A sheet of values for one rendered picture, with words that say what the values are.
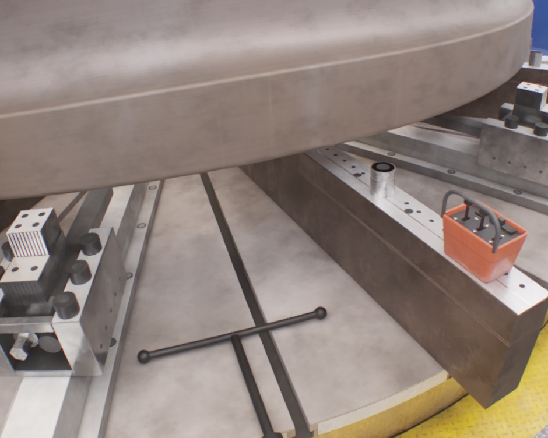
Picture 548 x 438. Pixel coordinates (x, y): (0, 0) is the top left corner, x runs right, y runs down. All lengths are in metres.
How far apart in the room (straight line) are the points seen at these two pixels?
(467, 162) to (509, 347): 1.37
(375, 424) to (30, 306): 1.11
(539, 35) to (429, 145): 4.20
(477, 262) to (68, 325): 1.05
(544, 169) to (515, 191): 0.21
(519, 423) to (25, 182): 1.81
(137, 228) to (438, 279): 1.31
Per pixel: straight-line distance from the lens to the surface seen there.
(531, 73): 3.38
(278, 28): 1.50
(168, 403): 1.52
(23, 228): 1.44
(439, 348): 1.55
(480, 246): 1.25
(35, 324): 1.35
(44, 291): 1.38
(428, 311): 1.52
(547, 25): 6.56
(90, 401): 1.53
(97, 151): 1.40
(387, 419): 1.66
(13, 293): 1.41
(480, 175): 2.52
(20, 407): 1.47
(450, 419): 1.86
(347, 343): 1.62
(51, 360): 1.51
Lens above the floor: 1.50
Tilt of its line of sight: 31 degrees down
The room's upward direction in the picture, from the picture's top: 5 degrees counter-clockwise
